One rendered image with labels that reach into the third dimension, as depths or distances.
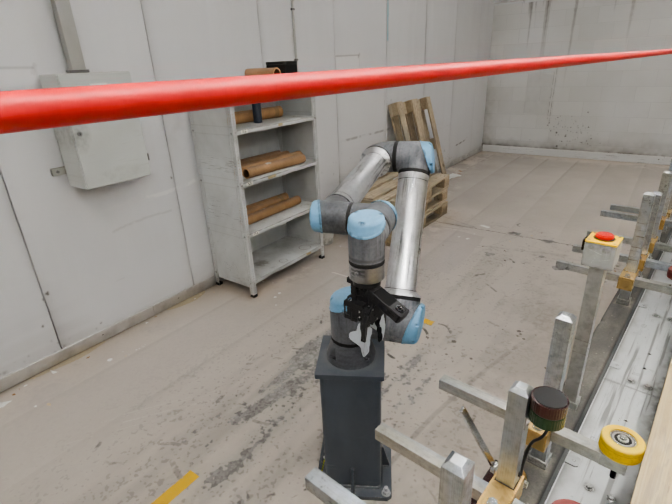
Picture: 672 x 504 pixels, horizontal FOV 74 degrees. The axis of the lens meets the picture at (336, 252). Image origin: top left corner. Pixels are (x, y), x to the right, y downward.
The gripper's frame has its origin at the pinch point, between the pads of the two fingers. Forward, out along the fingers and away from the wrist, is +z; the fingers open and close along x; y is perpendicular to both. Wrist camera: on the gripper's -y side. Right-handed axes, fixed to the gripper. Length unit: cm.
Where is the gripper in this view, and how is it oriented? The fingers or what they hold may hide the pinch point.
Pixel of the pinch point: (374, 346)
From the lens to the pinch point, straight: 122.5
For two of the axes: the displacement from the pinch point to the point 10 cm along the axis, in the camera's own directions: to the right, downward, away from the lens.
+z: 0.4, 9.2, 4.0
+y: -8.1, -2.0, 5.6
